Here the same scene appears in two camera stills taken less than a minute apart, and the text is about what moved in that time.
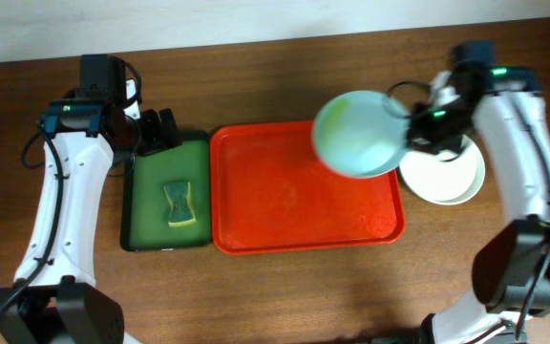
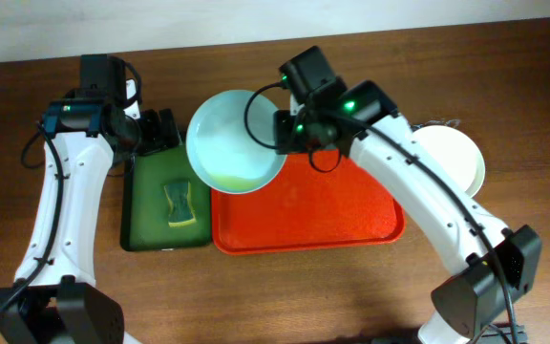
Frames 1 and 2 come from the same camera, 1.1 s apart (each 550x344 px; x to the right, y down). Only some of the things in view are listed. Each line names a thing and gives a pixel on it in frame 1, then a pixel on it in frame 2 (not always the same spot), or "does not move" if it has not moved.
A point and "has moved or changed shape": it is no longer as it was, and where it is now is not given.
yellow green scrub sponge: x=181 y=212 does not move
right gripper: x=421 y=132 to x=284 y=132
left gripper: x=156 y=132 does not move
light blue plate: x=361 y=134 has moved or changed shape
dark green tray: x=144 y=220 does not move
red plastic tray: x=271 y=191 does not move
